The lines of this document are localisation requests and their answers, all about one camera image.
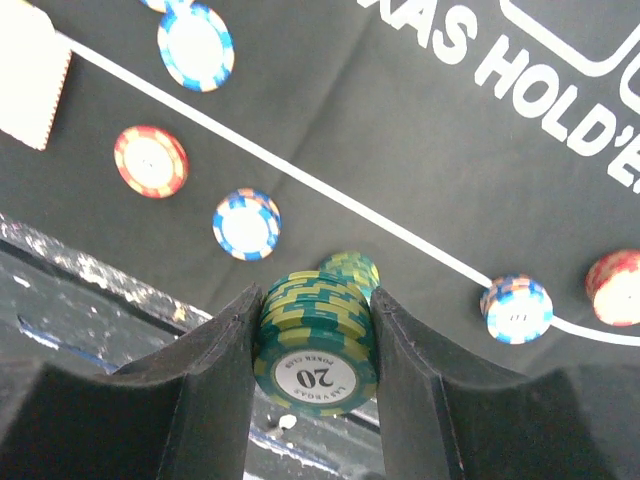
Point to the red playing card deck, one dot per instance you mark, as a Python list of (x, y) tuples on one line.
[(34, 66)]

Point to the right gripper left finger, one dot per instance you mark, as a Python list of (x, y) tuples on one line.
[(182, 412)]

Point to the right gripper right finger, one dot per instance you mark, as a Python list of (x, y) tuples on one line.
[(446, 413)]

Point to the spread blue white chips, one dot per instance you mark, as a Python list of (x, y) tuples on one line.
[(194, 43)]

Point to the blue poker chip stack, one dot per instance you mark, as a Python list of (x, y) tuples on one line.
[(247, 224)]

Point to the red poker chip stack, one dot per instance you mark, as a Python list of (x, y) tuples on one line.
[(151, 161)]

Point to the black poker table mat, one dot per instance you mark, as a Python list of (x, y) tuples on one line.
[(451, 141)]

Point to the green poker chip stack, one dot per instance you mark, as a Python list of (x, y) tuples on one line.
[(315, 348)]

